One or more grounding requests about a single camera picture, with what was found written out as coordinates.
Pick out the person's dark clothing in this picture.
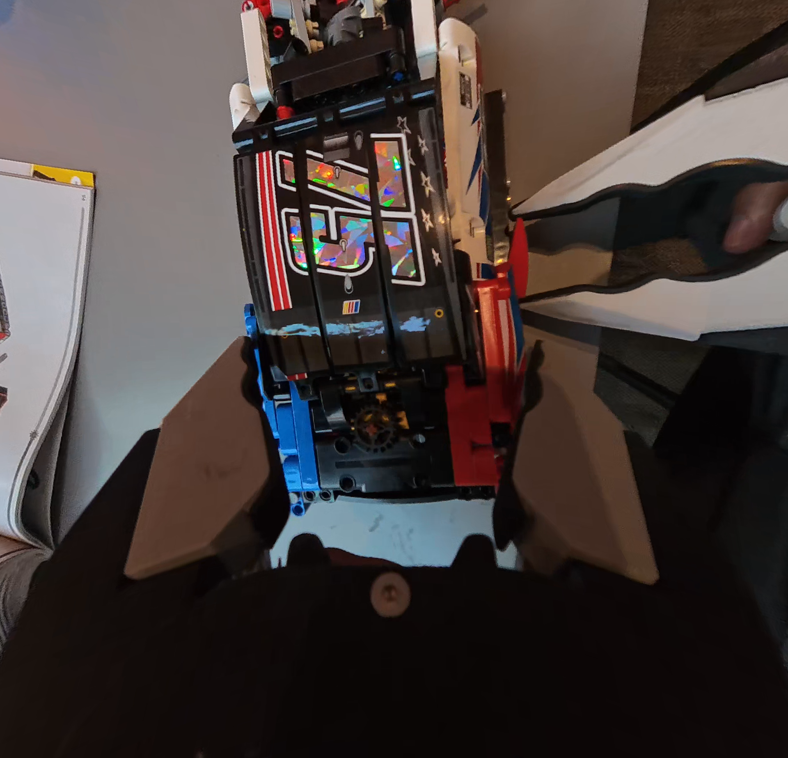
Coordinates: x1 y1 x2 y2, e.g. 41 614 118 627
600 330 788 648

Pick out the instruction booklet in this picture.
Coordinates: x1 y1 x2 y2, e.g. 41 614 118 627
0 157 97 551

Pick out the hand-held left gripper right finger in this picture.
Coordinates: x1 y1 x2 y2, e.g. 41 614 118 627
491 338 661 585

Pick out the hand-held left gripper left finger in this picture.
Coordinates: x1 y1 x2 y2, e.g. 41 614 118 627
123 336 291 580

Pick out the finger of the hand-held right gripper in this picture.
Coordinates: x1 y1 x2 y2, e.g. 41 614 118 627
519 258 788 344
509 76 788 221

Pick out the toy brick car model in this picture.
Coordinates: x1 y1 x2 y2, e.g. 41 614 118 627
229 0 531 520

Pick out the person's right hand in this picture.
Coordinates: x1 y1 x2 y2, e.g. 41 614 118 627
722 181 779 255

